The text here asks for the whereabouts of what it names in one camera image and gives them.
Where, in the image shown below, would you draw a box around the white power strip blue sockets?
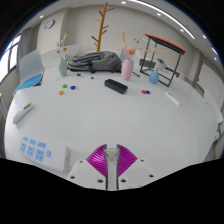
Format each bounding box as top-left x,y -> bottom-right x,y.
18,134 -> 72,173

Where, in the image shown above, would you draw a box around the window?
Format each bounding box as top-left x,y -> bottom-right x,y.
0,34 -> 21,78

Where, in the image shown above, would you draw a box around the black rectangular case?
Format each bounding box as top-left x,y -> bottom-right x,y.
103,78 -> 129,95

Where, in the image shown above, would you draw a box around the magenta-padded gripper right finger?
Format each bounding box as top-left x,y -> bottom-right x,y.
116,143 -> 157,191

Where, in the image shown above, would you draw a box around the green vase with dried flowers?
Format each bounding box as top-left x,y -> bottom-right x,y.
54,30 -> 71,78

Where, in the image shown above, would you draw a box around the black marker pen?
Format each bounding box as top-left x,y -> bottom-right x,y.
76,73 -> 95,80

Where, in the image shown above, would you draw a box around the pink vase with flowers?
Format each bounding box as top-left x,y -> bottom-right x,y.
119,31 -> 143,82

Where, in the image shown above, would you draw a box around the whiteboard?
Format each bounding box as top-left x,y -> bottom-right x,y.
199,61 -> 224,98

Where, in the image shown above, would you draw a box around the ceiling lights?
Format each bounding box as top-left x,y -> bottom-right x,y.
38,0 -> 219,56

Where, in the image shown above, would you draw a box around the white chair blue seat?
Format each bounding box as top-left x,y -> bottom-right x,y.
13,49 -> 45,96

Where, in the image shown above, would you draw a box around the wooden coat rack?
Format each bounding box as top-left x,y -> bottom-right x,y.
91,2 -> 114,53

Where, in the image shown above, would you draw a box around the grey backpack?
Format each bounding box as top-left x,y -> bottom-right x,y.
67,50 -> 123,74

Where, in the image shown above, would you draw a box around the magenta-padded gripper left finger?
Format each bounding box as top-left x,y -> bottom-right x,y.
66,143 -> 108,190

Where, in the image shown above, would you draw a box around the round wall clock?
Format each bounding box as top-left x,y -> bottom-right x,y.
44,19 -> 56,30

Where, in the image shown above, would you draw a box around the black frame stand orange top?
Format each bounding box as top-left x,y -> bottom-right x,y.
139,32 -> 188,88

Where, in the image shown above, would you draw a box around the grey curtain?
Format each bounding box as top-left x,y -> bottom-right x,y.
16,27 -> 33,68

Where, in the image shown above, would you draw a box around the blue vase with stems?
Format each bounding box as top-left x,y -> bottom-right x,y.
148,46 -> 168,85

